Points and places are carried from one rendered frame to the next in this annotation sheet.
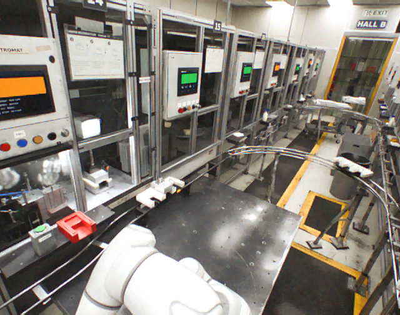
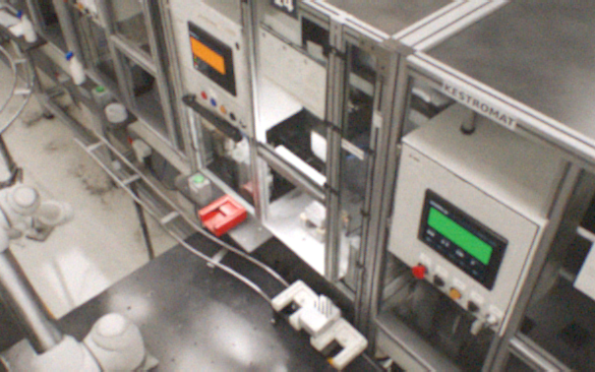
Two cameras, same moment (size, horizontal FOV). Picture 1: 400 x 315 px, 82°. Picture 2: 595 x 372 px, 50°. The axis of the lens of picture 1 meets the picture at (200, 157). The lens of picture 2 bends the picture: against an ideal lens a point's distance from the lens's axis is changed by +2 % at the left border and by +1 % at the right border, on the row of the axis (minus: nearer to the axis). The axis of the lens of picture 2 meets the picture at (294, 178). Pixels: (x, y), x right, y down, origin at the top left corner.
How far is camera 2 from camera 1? 226 cm
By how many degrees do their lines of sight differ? 83
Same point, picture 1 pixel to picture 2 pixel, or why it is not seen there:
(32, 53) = (223, 31)
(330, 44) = not seen: outside the picture
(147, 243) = (7, 200)
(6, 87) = (201, 50)
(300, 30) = not seen: outside the picture
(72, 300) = (175, 253)
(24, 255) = not seen: hidden behind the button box
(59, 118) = (240, 105)
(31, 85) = (214, 60)
